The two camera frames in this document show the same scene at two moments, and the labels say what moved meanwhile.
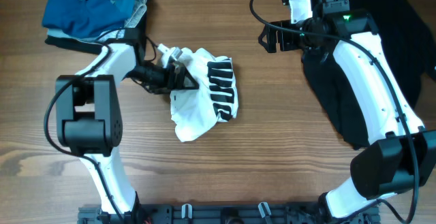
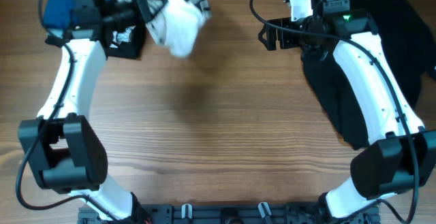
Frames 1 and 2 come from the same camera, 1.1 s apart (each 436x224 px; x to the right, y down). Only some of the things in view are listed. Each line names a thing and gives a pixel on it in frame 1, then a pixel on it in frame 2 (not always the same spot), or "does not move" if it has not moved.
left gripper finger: [180, 73] to [141, 1]
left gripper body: [154, 77] to [122, 15]
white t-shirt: [195, 112] to [178, 26]
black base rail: [225, 214] does not move
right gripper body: [293, 36] does not move
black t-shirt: [408, 44] does not move
